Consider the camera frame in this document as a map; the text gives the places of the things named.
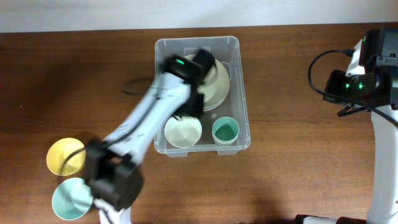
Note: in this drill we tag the clear plastic storage container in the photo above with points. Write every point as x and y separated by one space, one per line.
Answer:
226 50

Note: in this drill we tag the mint green cup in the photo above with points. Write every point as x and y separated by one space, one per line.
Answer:
225 129

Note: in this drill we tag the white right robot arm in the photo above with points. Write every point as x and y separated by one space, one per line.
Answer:
370 83

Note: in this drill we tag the mint small bowl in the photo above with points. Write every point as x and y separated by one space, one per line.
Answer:
72 199

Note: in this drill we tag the cream large bowl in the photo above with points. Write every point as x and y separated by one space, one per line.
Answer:
211 108

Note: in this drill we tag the white small bowl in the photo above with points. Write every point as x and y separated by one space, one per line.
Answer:
183 132

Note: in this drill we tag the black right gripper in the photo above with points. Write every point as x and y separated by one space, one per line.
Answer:
336 77

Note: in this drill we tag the beige large bowl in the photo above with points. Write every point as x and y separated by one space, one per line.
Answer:
215 86

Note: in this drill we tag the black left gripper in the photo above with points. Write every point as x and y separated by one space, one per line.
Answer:
197 107

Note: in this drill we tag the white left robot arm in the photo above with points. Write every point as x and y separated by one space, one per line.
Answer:
112 166

